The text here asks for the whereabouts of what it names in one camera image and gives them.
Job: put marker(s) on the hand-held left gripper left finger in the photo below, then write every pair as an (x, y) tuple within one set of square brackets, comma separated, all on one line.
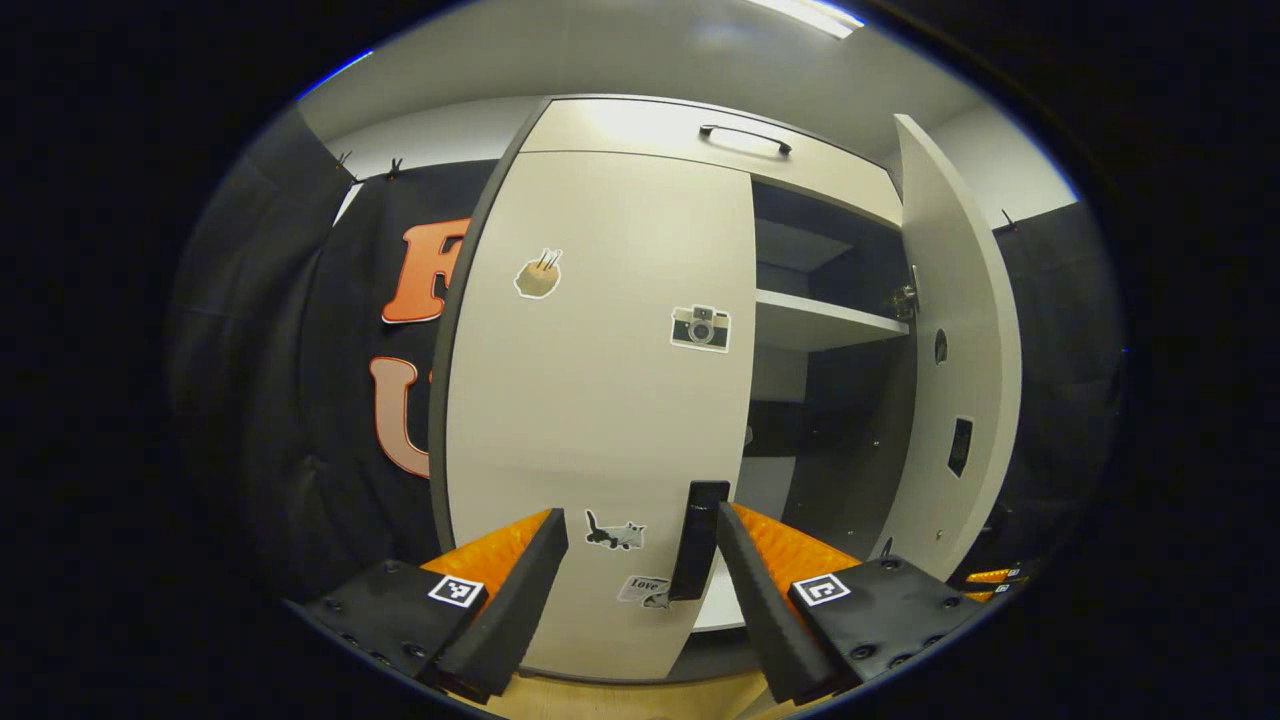
[(520, 610)]

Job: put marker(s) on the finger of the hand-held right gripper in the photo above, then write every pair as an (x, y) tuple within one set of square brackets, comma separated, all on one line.
[(990, 577)]

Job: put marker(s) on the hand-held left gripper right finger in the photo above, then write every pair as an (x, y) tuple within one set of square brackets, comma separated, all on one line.
[(755, 610)]

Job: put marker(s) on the beige double-door shoe cabinet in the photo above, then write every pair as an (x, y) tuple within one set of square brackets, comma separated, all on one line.
[(850, 440)]

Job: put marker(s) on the beige cabinet door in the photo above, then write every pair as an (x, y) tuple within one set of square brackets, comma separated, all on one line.
[(960, 300), (600, 400)]

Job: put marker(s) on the white cabinet bottom shelf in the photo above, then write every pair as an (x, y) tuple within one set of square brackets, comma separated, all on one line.
[(765, 490)]

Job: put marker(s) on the white cabinet shelf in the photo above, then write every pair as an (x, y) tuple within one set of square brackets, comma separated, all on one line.
[(765, 490), (810, 320)]

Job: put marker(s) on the metal door hinge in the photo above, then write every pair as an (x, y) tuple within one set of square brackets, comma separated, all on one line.
[(906, 297)]

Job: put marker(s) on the white cabinet inner shelf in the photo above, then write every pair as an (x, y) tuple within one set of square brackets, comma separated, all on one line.
[(810, 320)]

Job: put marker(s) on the beige cabinet drawer front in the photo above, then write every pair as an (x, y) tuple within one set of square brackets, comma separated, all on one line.
[(620, 125)]

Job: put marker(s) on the black backdrop cloth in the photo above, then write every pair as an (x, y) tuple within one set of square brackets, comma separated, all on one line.
[(300, 450)]

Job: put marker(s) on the wide ceiling light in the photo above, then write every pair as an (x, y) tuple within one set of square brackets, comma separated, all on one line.
[(810, 14)]

